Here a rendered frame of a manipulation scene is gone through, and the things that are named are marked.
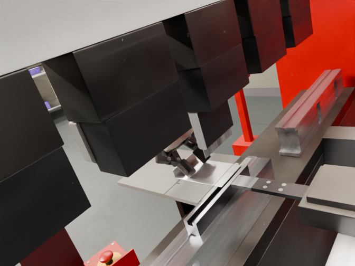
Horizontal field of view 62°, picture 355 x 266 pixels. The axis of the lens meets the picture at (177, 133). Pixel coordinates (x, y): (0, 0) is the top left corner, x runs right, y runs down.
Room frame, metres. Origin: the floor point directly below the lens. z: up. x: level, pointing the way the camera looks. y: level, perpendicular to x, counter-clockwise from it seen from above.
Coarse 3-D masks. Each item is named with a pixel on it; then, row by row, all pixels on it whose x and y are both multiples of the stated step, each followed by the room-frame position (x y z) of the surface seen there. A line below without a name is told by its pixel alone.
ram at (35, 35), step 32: (0, 0) 0.31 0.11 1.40; (32, 0) 0.33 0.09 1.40; (64, 0) 0.35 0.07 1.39; (96, 0) 0.37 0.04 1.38; (128, 0) 0.41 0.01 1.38; (160, 0) 0.45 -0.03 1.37; (192, 0) 0.49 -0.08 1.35; (0, 32) 0.30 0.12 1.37; (32, 32) 0.32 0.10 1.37; (64, 32) 0.34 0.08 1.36; (96, 32) 0.36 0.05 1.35; (0, 64) 0.29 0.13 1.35; (32, 64) 0.31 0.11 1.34
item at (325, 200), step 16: (240, 176) 0.52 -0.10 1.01; (320, 176) 0.41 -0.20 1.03; (336, 176) 0.39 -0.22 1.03; (352, 176) 0.38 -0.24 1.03; (272, 192) 0.45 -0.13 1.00; (288, 192) 0.43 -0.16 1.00; (304, 192) 0.42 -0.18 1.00; (320, 192) 0.37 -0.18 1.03; (336, 192) 0.36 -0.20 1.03; (352, 192) 0.35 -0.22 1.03; (304, 208) 0.36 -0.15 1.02; (320, 208) 0.35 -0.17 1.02; (336, 208) 0.34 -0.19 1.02; (352, 208) 0.33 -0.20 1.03; (304, 224) 0.37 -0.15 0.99; (320, 224) 0.35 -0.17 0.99; (336, 224) 0.33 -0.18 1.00; (352, 224) 0.32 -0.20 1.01
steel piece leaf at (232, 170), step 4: (236, 164) 0.58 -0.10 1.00; (232, 168) 0.57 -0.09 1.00; (236, 168) 0.56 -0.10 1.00; (228, 172) 0.56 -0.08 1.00; (232, 172) 0.55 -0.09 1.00; (224, 176) 0.55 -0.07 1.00; (228, 176) 0.54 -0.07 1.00; (220, 180) 0.54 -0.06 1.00; (224, 180) 0.53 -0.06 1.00; (216, 184) 0.53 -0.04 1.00; (220, 184) 0.52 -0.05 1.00; (224, 184) 0.52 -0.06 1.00
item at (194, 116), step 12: (228, 108) 0.56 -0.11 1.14; (192, 120) 0.51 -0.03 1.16; (204, 120) 0.51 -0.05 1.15; (216, 120) 0.53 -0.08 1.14; (228, 120) 0.56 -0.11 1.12; (204, 132) 0.50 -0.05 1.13; (216, 132) 0.52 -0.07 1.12; (228, 132) 0.57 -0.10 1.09; (204, 144) 0.50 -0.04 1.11; (216, 144) 0.53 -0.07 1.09
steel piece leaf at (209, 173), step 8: (192, 160) 0.65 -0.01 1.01; (208, 160) 0.64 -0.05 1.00; (176, 168) 0.61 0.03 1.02; (200, 168) 0.61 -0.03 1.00; (208, 168) 0.60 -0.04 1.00; (216, 168) 0.59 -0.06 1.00; (224, 168) 0.58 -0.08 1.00; (176, 176) 0.61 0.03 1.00; (184, 176) 0.60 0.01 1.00; (192, 176) 0.59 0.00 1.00; (200, 176) 0.58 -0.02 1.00; (208, 176) 0.57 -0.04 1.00; (216, 176) 0.56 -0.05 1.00; (208, 184) 0.54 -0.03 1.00
